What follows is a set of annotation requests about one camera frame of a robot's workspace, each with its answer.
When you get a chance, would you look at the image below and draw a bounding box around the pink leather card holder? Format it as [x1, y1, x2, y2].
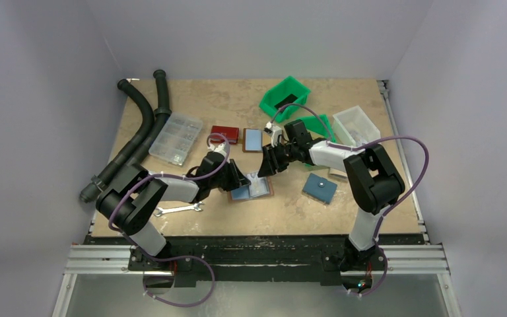
[228, 172, 274, 202]

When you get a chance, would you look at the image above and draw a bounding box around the black VIP card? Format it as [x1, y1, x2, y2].
[275, 94, 298, 109]

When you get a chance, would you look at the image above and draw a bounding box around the silver VIP card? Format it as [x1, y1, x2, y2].
[349, 129, 368, 147]

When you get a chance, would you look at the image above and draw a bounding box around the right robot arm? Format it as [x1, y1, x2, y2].
[257, 120, 405, 252]

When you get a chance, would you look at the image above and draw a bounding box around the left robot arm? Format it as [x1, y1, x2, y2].
[96, 151, 251, 259]

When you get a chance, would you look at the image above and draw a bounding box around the brown open card holder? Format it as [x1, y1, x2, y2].
[242, 128, 263, 153]

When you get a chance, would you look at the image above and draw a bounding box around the red leather card holder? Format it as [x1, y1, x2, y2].
[211, 125, 240, 145]

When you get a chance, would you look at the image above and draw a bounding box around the blue leather card holder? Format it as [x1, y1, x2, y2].
[302, 173, 337, 204]

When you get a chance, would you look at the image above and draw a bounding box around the cream leather card holder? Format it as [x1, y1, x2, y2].
[328, 168, 348, 180]

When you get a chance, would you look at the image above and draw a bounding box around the small green plastic bin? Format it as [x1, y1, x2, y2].
[298, 115, 342, 169]

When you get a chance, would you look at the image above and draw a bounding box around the silver wrench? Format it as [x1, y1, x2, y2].
[153, 201, 204, 217]

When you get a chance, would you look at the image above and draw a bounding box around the large green plastic bin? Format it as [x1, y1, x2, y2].
[259, 76, 311, 123]

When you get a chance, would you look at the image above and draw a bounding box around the clear white plastic bin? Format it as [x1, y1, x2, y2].
[331, 106, 381, 147]

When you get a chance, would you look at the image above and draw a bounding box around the clear plastic organizer box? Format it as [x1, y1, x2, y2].
[149, 112, 203, 166]

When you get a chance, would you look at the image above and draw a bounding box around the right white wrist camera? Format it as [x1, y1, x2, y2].
[263, 122, 283, 147]

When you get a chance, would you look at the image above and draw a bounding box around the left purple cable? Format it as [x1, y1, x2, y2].
[108, 133, 231, 308]

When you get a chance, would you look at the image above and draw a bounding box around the purple cable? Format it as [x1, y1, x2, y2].
[270, 103, 430, 299]
[108, 133, 231, 308]

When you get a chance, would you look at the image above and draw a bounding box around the right black corrugated hose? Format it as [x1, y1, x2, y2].
[108, 69, 172, 192]

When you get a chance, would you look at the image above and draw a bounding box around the black corrugated hose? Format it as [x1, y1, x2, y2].
[79, 79, 155, 204]
[108, 69, 172, 192]

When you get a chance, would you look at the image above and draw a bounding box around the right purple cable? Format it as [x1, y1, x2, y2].
[270, 103, 430, 299]

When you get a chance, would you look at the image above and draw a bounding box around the left black corrugated hose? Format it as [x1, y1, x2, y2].
[79, 79, 155, 204]

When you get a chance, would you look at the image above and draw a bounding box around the aluminium frame rail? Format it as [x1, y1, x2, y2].
[51, 245, 142, 316]

